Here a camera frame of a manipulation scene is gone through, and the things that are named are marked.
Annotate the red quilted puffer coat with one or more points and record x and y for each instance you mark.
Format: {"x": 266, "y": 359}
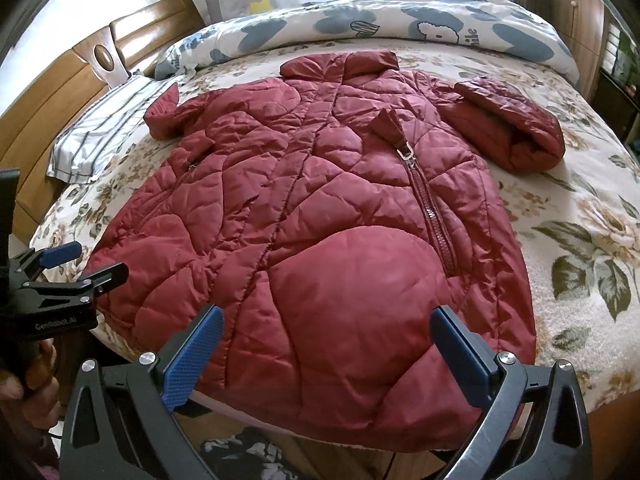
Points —
{"x": 328, "y": 211}

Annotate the cluttered dark side shelf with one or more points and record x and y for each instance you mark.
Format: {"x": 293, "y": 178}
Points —
{"x": 616, "y": 92}

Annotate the wooden wardrobe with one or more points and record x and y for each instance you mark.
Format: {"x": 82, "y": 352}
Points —
{"x": 581, "y": 25}

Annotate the dark patterned cloth on floor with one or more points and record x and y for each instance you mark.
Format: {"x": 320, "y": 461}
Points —
{"x": 248, "y": 455}

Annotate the wooden headboard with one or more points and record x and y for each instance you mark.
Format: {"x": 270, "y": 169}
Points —
{"x": 78, "y": 77}

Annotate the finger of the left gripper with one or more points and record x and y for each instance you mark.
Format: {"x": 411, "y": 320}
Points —
{"x": 33, "y": 262}
{"x": 95, "y": 279}

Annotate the striped white pillow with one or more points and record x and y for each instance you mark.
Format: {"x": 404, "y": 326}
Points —
{"x": 84, "y": 148}

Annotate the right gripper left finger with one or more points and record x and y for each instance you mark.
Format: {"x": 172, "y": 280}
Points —
{"x": 120, "y": 423}

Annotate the person's left hand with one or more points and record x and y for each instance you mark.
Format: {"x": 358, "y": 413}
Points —
{"x": 34, "y": 400}

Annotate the blue white cartoon duvet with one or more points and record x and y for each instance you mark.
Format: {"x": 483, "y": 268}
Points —
{"x": 501, "y": 26}

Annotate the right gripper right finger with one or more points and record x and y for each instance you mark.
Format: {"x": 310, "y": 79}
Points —
{"x": 534, "y": 423}

